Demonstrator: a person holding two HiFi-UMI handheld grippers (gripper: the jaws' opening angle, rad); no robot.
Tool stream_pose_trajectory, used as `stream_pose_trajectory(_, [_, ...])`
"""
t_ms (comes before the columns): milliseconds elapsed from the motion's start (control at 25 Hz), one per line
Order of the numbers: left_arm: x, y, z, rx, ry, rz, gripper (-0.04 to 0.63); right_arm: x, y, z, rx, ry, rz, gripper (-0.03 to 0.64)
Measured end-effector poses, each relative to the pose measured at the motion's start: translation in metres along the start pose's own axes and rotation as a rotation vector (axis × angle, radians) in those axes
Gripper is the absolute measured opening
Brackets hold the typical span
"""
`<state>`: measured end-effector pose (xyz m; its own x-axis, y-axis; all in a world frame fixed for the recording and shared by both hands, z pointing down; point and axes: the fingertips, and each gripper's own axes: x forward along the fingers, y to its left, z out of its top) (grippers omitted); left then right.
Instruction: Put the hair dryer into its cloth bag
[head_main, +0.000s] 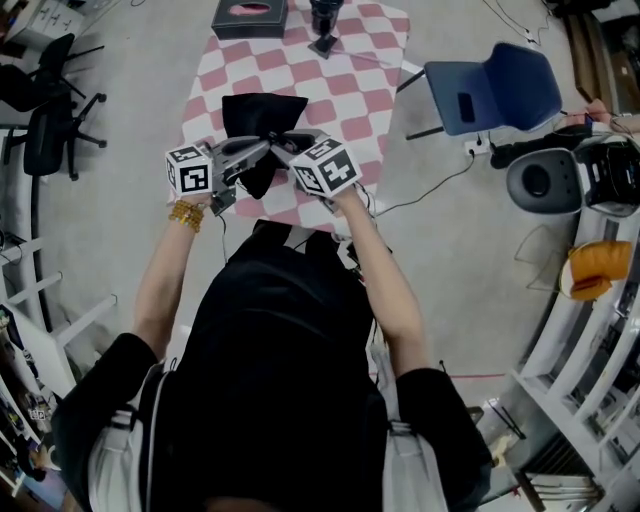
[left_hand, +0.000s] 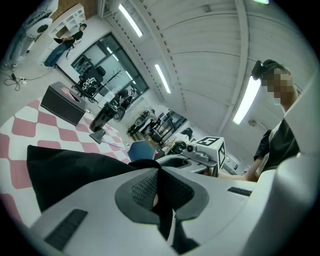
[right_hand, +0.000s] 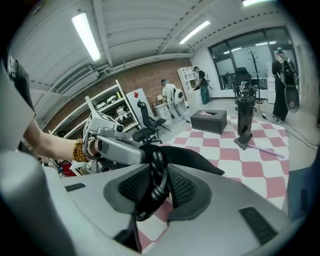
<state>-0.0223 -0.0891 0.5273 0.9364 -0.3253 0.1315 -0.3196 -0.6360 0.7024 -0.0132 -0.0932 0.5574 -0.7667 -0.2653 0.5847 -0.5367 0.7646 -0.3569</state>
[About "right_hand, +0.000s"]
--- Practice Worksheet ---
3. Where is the white air conditioner unit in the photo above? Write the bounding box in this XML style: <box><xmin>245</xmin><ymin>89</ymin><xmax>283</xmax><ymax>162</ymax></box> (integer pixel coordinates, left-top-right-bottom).
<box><xmin>53</xmin><ymin>65</ymin><xmax>101</xmax><ymax>95</ymax></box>

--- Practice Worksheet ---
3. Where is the small black stand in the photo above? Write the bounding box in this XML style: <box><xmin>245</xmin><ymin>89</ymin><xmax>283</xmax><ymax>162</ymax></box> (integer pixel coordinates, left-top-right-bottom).
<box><xmin>233</xmin><ymin>132</ymin><xmax>254</xmax><ymax>150</ymax></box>

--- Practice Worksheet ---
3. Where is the black tissue box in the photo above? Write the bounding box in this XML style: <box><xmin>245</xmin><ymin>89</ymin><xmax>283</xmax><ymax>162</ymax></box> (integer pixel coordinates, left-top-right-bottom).
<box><xmin>189</xmin><ymin>109</ymin><xmax>228</xmax><ymax>135</ymax></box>

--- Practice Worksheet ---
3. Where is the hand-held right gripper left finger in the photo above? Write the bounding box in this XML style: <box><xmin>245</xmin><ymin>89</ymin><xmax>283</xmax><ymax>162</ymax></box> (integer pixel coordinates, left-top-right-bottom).
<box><xmin>61</xmin><ymin>163</ymin><xmax>154</xmax><ymax>239</ymax></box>

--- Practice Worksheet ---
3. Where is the amber bead bracelet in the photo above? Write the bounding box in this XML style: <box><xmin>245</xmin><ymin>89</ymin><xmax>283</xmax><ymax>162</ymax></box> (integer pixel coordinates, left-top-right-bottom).
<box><xmin>72</xmin><ymin>138</ymin><xmax>89</xmax><ymax>163</ymax></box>

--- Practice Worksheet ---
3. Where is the black cloth bag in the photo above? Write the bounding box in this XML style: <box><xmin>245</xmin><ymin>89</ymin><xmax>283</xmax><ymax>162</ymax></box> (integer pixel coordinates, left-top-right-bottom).
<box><xmin>138</xmin><ymin>144</ymin><xmax>226</xmax><ymax>177</ymax></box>

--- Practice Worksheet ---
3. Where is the large dark-framed window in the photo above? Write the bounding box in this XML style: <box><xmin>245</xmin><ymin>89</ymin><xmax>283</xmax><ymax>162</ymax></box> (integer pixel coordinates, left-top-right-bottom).
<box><xmin>208</xmin><ymin>26</ymin><xmax>300</xmax><ymax>92</ymax></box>

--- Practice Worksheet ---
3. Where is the white shelf unit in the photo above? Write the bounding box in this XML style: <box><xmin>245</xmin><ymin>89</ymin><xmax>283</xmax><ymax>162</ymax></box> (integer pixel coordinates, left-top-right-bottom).
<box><xmin>48</xmin><ymin>79</ymin><xmax>141</xmax><ymax>143</ymax></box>

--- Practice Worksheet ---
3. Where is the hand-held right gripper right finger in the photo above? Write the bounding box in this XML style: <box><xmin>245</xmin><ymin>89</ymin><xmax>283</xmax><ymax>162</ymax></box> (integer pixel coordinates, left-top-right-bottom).
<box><xmin>154</xmin><ymin>163</ymin><xmax>289</xmax><ymax>256</ymax></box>

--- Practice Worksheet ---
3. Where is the person's left forearm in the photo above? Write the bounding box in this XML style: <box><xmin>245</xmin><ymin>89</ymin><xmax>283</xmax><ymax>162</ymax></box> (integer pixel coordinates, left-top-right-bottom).
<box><xmin>23</xmin><ymin>118</ymin><xmax>78</xmax><ymax>161</ymax></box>

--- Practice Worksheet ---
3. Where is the black coat rack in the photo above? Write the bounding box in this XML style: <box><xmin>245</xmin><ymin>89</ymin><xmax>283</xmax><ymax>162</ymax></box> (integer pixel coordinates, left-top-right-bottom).
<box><xmin>247</xmin><ymin>49</ymin><xmax>265</xmax><ymax>103</ymax></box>

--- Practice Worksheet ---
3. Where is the person's left hand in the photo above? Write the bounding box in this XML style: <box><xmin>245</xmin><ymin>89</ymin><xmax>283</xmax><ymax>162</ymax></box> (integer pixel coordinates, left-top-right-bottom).
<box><xmin>87</xmin><ymin>139</ymin><xmax>101</xmax><ymax>159</ymax></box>

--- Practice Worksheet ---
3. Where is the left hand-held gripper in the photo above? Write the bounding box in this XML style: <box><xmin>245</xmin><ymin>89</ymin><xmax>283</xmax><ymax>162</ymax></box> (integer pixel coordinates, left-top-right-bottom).
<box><xmin>83</xmin><ymin>111</ymin><xmax>148</xmax><ymax>166</ymax></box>

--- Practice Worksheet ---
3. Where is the long ceiling light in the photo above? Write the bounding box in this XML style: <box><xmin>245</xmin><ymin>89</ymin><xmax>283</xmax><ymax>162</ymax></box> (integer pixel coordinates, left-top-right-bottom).
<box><xmin>71</xmin><ymin>11</ymin><xmax>102</xmax><ymax>63</ymax></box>
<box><xmin>241</xmin><ymin>0</ymin><xmax>276</xmax><ymax>8</ymax></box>
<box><xmin>178</xmin><ymin>20</ymin><xmax>211</xmax><ymax>45</ymax></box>

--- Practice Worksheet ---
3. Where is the pink white checkered tablecloth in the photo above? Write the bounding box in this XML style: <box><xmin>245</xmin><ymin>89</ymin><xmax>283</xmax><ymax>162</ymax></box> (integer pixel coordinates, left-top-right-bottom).
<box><xmin>136</xmin><ymin>116</ymin><xmax>291</xmax><ymax>253</ymax></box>

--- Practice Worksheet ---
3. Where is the white arched cabinet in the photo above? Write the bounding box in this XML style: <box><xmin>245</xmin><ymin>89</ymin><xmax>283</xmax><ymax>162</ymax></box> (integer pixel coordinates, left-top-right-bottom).
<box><xmin>176</xmin><ymin>66</ymin><xmax>213</xmax><ymax>106</ymax></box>

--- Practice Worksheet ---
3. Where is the black power cord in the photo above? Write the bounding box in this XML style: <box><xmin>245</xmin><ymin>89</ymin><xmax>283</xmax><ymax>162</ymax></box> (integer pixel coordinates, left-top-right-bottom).
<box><xmin>136</xmin><ymin>149</ymin><xmax>171</xmax><ymax>222</ymax></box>

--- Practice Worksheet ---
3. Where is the black office chair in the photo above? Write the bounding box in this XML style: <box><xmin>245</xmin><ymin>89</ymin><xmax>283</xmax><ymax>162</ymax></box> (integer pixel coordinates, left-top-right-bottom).
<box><xmin>149</xmin><ymin>117</ymin><xmax>173</xmax><ymax>133</ymax></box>
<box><xmin>131</xmin><ymin>99</ymin><xmax>163</xmax><ymax>145</ymax></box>

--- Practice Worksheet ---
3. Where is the white panel with red diamond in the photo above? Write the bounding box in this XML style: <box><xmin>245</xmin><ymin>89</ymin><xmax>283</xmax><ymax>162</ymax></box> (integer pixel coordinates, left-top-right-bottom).
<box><xmin>125</xmin><ymin>87</ymin><xmax>152</xmax><ymax>118</ymax></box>

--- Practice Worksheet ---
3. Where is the white desk with drawers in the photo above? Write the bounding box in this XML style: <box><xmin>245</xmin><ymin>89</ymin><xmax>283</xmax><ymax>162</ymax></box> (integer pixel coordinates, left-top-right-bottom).
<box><xmin>152</xmin><ymin>101</ymin><xmax>188</xmax><ymax>126</ymax></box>

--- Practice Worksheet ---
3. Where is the black gaming chair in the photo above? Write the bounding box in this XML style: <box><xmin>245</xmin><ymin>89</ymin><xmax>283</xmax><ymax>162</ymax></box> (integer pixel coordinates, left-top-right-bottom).
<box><xmin>232</xmin><ymin>66</ymin><xmax>258</xmax><ymax>112</ymax></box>

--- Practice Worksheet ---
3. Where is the thin pink rod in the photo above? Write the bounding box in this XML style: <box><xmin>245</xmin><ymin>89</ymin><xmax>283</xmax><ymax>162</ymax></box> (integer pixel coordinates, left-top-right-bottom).
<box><xmin>246</xmin><ymin>142</ymin><xmax>286</xmax><ymax>160</ymax></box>

